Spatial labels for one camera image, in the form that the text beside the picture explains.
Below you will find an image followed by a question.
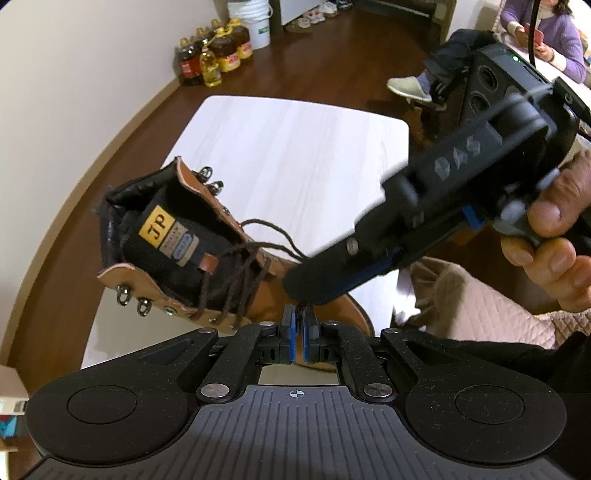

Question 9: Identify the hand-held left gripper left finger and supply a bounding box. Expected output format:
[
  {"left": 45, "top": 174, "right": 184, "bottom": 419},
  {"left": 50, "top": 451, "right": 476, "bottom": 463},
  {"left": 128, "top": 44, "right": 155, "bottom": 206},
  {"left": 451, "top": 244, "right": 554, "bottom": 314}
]
[{"left": 131, "top": 304, "right": 301, "bottom": 404}]

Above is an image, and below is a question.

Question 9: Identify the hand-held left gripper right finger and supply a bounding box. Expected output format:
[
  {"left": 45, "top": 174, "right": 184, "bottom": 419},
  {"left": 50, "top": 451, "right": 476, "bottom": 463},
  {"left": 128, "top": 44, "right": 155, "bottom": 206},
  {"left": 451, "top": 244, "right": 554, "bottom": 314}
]
[{"left": 301, "top": 304, "right": 461, "bottom": 404}]

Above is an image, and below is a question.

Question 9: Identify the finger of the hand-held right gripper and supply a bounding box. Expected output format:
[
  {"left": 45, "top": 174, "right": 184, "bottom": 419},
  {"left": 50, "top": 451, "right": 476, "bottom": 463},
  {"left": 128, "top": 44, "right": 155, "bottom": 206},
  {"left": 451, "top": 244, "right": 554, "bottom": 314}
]
[
  {"left": 283, "top": 115, "right": 504, "bottom": 308},
  {"left": 342, "top": 217, "right": 483, "bottom": 292}
]

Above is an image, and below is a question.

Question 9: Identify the brown leather boot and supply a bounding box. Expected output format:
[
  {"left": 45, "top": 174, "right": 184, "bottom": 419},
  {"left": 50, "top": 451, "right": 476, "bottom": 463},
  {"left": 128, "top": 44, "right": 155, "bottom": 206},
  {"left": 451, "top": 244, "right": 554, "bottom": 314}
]
[{"left": 95, "top": 156, "right": 375, "bottom": 372}]

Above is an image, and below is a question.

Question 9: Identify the dark brown shoelace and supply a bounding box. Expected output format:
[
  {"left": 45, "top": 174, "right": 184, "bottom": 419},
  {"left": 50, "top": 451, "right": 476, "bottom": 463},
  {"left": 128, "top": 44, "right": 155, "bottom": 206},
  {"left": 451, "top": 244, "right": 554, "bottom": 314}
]
[{"left": 187, "top": 217, "right": 324, "bottom": 330}]

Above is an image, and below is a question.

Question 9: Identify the row of house shoes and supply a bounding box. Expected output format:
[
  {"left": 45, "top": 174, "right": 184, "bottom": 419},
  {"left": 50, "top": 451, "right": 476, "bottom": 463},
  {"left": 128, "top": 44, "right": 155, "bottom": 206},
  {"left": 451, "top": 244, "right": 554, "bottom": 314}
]
[{"left": 285, "top": 0, "right": 354, "bottom": 32}]

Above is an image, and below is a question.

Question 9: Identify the person's right hand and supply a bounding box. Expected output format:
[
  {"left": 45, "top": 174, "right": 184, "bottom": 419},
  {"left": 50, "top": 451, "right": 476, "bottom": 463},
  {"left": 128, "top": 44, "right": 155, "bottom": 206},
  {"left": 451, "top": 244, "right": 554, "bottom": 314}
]
[{"left": 501, "top": 148, "right": 591, "bottom": 313}]

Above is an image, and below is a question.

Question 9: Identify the grey slipper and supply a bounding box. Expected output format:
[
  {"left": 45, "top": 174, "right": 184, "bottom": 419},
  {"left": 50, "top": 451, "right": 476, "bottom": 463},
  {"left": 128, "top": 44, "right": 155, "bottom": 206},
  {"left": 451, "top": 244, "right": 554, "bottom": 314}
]
[{"left": 387, "top": 76, "right": 432, "bottom": 103}]

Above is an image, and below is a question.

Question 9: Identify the dark wooden door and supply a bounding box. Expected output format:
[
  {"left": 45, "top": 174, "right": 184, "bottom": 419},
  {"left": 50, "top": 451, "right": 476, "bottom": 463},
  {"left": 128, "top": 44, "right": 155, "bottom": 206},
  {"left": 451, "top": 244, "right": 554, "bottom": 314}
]
[{"left": 351, "top": 0, "right": 455, "bottom": 19}]

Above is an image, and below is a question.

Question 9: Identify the group of cooking oil bottles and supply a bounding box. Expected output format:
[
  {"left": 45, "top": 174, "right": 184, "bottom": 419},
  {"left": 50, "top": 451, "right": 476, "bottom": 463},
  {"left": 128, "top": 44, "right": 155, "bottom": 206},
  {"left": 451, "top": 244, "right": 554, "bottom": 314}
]
[{"left": 174, "top": 18, "right": 254, "bottom": 88}]

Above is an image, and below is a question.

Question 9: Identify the white plastic bucket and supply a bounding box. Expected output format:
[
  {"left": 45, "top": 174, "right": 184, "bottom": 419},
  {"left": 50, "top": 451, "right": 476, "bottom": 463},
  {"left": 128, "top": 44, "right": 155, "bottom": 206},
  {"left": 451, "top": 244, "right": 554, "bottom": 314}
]
[{"left": 226, "top": 0, "right": 273, "bottom": 49}]

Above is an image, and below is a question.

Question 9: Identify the white cabinet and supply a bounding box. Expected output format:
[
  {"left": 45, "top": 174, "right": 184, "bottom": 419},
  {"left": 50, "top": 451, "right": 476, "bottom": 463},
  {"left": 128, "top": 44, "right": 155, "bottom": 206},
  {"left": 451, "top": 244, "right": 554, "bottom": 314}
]
[{"left": 270, "top": 0, "right": 324, "bottom": 25}]

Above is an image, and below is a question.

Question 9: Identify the colourful printed carton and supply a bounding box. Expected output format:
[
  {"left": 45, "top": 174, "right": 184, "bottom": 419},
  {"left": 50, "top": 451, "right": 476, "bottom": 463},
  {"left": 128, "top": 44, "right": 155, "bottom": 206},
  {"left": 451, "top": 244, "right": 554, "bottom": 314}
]
[{"left": 0, "top": 364, "right": 33, "bottom": 455}]

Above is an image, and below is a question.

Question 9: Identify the black cable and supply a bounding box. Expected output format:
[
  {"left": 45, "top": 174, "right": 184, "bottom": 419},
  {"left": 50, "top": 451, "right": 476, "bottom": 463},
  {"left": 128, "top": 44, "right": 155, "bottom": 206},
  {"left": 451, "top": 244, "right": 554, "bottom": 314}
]
[{"left": 526, "top": 0, "right": 543, "bottom": 70}]

